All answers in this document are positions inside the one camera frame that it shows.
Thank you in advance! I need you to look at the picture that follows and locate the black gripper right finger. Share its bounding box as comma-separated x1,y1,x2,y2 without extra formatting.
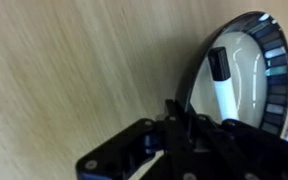
188,114,288,180

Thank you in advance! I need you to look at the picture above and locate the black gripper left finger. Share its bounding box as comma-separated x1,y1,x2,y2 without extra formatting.
75,100,196,180

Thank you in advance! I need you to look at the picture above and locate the dark bowl with tiled rim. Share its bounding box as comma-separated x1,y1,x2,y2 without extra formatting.
175,11,288,136

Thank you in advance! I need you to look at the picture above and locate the black capped white marker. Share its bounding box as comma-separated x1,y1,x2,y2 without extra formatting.
208,47,239,120

